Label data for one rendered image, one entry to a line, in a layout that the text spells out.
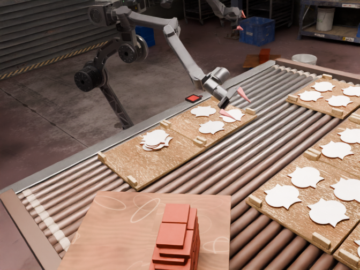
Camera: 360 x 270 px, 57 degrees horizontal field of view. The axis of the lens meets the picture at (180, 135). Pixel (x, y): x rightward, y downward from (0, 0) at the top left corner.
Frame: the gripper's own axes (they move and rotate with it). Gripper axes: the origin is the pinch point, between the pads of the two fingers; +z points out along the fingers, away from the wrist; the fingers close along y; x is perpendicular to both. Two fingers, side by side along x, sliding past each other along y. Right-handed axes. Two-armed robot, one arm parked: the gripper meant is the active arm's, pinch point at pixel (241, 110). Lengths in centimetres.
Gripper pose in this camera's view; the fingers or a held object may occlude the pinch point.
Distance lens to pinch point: 145.4
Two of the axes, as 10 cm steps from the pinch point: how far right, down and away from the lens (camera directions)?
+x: -2.3, -1.0, -9.7
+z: 7.4, 6.3, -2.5
